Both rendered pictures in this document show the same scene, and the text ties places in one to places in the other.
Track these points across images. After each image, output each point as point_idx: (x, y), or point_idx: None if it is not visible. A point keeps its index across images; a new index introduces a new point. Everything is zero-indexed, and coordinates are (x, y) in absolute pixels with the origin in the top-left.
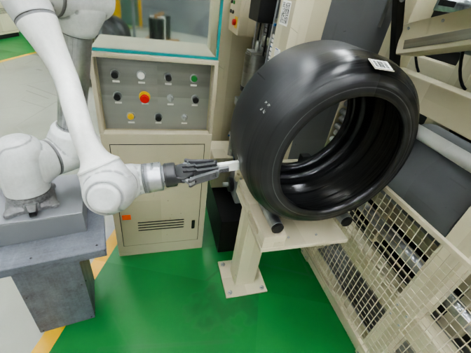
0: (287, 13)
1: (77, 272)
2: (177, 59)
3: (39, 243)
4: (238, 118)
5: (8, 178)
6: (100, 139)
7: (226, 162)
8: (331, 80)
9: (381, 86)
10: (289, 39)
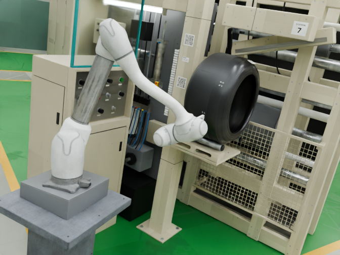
0: (191, 40)
1: (92, 239)
2: (119, 68)
3: (90, 208)
4: (199, 92)
5: (75, 160)
6: None
7: (199, 116)
8: (242, 69)
9: (253, 70)
10: (195, 52)
